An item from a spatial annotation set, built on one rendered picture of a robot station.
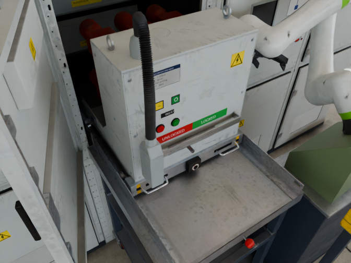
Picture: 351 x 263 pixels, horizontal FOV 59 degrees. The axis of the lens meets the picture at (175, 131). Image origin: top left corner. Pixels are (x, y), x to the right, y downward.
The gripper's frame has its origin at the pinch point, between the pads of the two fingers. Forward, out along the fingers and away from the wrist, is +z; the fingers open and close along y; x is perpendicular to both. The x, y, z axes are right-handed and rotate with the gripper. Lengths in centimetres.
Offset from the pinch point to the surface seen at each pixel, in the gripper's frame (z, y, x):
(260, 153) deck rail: -16, 13, -46
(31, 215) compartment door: -103, 3, -80
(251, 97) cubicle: 25.2, -15.5, -9.5
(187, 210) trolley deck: -39, 1, -76
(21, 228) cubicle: -51, -71, -111
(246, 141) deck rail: -15.1, 5.5, -42.4
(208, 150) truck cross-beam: -30, -3, -52
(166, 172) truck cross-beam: -42, -10, -65
